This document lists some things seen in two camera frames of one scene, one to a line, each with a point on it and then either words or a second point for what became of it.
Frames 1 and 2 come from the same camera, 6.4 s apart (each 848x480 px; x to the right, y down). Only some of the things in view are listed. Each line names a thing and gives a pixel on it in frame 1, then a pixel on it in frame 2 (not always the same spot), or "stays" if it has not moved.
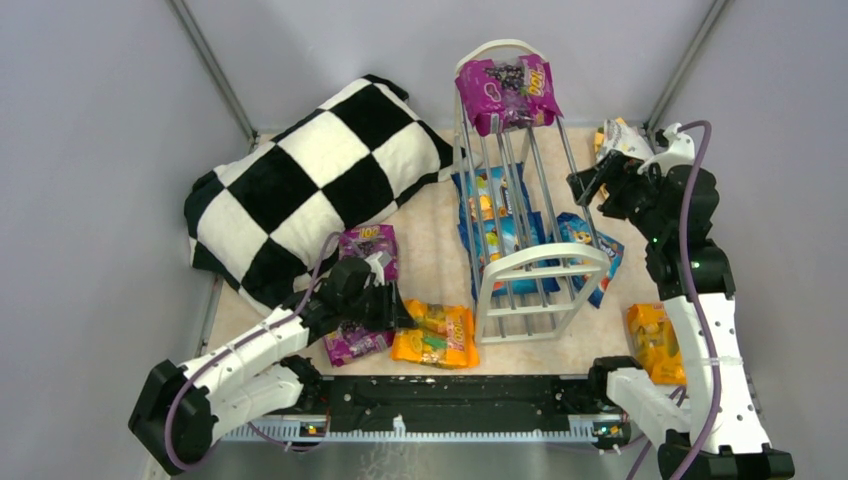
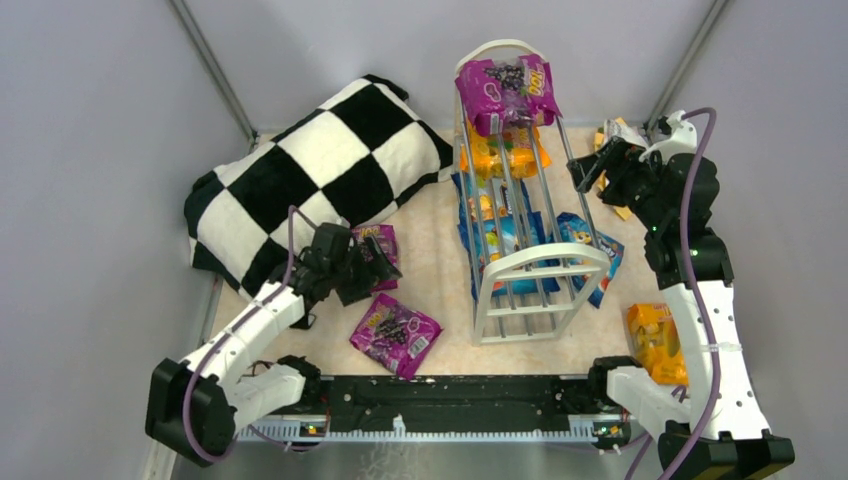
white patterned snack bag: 618,135 stays
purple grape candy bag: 502,97 stays
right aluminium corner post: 716,14 stays
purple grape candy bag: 381,238 stays
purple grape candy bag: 352,340 → 400,336
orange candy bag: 445,337 → 514,154
